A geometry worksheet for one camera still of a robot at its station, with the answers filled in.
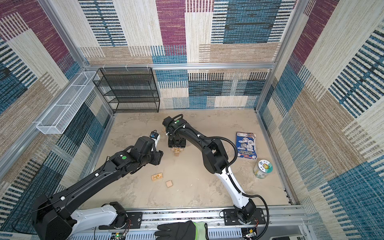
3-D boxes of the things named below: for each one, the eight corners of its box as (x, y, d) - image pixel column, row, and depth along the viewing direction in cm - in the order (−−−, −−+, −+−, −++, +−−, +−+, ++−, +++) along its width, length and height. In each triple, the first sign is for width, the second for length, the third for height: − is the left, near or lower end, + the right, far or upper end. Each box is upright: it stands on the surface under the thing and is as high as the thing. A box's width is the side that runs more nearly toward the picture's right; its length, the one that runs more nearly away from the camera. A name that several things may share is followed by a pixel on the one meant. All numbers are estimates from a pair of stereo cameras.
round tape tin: (255, 178, 88) (259, 172, 81) (251, 166, 92) (256, 159, 86) (269, 178, 88) (275, 172, 81) (265, 166, 92) (270, 159, 86)
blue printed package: (237, 157, 96) (238, 155, 93) (235, 133, 108) (236, 131, 105) (257, 159, 95) (259, 157, 92) (253, 135, 107) (254, 132, 104)
